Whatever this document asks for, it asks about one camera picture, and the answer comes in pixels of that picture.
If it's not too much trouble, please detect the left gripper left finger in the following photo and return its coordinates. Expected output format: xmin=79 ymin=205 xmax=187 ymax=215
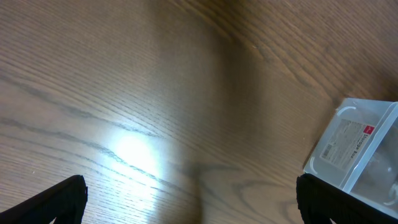
xmin=1 ymin=175 xmax=88 ymax=224

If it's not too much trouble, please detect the clear plastic storage container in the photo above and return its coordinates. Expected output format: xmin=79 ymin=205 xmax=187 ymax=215
xmin=303 ymin=98 xmax=397 ymax=218

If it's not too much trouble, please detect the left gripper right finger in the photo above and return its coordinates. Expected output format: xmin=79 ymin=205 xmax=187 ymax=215
xmin=296 ymin=174 xmax=397 ymax=224

